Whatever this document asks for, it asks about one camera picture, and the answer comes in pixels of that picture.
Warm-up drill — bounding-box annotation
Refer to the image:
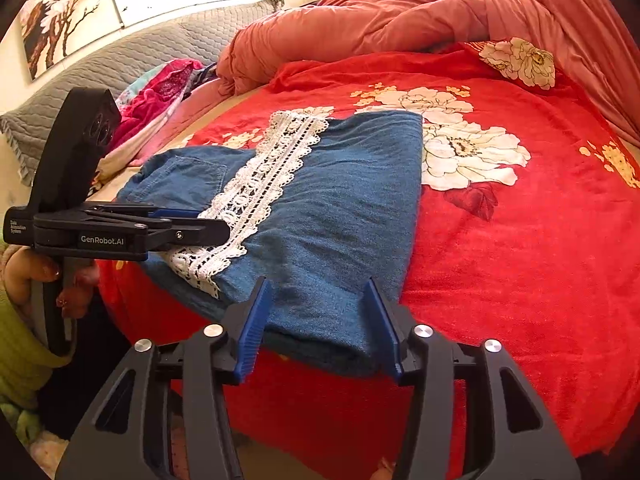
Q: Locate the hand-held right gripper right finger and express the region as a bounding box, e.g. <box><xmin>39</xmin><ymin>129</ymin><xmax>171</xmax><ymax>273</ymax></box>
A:
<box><xmin>362</xmin><ymin>277</ymin><xmax>583</xmax><ymax>480</ymax></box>

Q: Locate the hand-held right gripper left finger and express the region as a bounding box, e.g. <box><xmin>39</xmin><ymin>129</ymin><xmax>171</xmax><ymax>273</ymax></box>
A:
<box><xmin>55</xmin><ymin>276</ymin><xmax>275</xmax><ymax>480</ymax></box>

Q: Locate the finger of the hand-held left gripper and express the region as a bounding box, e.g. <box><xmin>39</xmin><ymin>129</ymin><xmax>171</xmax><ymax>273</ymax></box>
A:
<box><xmin>145</xmin><ymin>217</ymin><xmax>232</xmax><ymax>257</ymax></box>
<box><xmin>85</xmin><ymin>202</ymin><xmax>202</xmax><ymax>223</ymax></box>

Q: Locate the blue denim pants lace trim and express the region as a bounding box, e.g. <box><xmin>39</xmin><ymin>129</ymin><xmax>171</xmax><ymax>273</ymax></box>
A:
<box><xmin>116</xmin><ymin>110</ymin><xmax>425</xmax><ymax>378</ymax></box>

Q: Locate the person's left forearm green sleeve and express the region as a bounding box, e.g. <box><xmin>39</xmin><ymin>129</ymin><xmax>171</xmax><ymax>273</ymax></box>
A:
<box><xmin>0</xmin><ymin>280</ymin><xmax>76</xmax><ymax>411</ymax></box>

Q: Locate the person's left hand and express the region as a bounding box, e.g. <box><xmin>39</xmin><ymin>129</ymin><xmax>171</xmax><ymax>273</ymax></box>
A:
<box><xmin>1</xmin><ymin>247</ymin><xmax>102</xmax><ymax>320</ymax></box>

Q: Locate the beige bed sheet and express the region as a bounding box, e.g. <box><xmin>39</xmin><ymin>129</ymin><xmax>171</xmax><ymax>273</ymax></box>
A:
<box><xmin>95</xmin><ymin>82</ymin><xmax>273</xmax><ymax>196</ymax></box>

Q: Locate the pink floral clothes pile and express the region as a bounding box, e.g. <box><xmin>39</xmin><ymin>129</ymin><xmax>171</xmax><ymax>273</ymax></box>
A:
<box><xmin>100</xmin><ymin>59</ymin><xmax>206</xmax><ymax>181</ymax></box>

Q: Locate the red floral blanket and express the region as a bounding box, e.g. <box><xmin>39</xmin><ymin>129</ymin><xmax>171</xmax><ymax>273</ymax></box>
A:
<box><xmin>97</xmin><ymin>40</ymin><xmax>640</xmax><ymax>461</ymax></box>

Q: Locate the grey quilted headboard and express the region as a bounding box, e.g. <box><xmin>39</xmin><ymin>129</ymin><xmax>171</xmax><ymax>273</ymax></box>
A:
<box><xmin>0</xmin><ymin>0</ymin><xmax>286</xmax><ymax>186</ymax></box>

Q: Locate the dark blue garment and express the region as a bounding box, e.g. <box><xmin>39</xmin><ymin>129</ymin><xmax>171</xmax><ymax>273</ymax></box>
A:
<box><xmin>192</xmin><ymin>62</ymin><xmax>223</xmax><ymax>88</ymax></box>

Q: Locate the salmon pink duvet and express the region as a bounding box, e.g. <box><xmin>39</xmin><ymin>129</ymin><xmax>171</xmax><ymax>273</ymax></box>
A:
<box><xmin>217</xmin><ymin>0</ymin><xmax>640</xmax><ymax>148</ymax></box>

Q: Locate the floral branch wall painting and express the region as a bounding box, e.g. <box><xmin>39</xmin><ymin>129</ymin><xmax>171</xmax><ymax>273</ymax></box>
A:
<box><xmin>20</xmin><ymin>0</ymin><xmax>115</xmax><ymax>81</ymax></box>

